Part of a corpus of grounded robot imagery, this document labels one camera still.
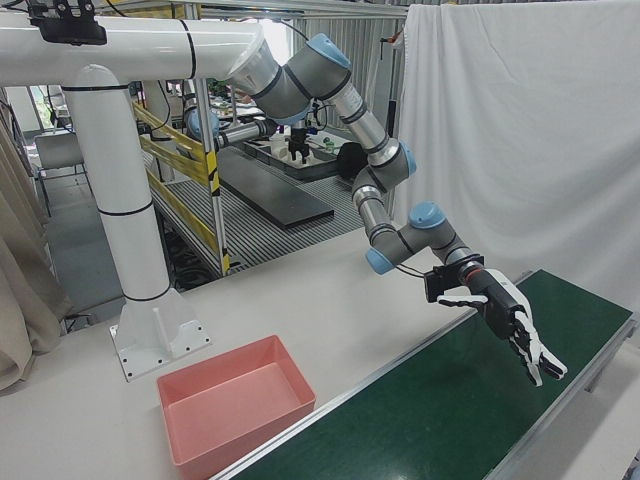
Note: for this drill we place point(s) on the beige curtain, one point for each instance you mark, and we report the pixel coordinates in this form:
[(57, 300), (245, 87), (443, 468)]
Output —
[(20, 275)]

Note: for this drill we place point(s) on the black two-finger gripper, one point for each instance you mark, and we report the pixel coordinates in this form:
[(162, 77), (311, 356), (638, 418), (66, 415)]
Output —
[(298, 145)]

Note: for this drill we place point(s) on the white curtain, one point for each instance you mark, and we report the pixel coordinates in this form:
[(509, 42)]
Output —
[(525, 150)]

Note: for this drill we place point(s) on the orange black clamp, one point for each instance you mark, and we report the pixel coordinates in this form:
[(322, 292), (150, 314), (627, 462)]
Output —
[(394, 39)]

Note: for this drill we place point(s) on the white chair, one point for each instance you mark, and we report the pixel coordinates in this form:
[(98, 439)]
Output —
[(57, 152)]

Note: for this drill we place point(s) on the black round seat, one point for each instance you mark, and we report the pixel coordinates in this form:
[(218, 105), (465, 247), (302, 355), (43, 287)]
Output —
[(352, 160)]

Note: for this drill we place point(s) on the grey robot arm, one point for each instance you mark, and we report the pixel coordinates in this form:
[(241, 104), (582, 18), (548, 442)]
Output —
[(370, 135)]

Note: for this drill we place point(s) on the white robot stand column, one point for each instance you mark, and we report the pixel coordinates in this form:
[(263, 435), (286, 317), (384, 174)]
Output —
[(125, 200)]

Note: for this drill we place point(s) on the black camera on beam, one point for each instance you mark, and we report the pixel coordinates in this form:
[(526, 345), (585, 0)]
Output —
[(65, 25)]

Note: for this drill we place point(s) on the long black slab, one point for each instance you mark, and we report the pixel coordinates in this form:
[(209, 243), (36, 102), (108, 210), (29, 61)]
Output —
[(280, 200)]

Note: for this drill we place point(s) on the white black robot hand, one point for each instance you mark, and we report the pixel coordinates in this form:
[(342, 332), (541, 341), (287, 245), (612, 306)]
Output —
[(505, 310)]

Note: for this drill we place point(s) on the grey tray bins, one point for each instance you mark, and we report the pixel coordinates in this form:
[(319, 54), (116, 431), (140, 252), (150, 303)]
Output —
[(320, 165)]

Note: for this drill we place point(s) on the yellow black safety fence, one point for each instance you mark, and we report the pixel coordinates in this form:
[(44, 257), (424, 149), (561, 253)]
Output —
[(200, 155)]

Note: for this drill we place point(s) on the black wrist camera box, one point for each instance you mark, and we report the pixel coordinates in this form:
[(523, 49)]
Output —
[(440, 282)]

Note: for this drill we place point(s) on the green conveyor belt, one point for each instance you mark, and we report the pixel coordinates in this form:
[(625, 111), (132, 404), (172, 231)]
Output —
[(425, 400)]

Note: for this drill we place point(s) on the small grey robot arm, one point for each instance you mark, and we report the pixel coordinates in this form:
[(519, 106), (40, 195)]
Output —
[(240, 132)]

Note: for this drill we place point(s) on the pink plastic basket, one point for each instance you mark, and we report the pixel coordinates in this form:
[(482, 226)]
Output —
[(235, 410)]

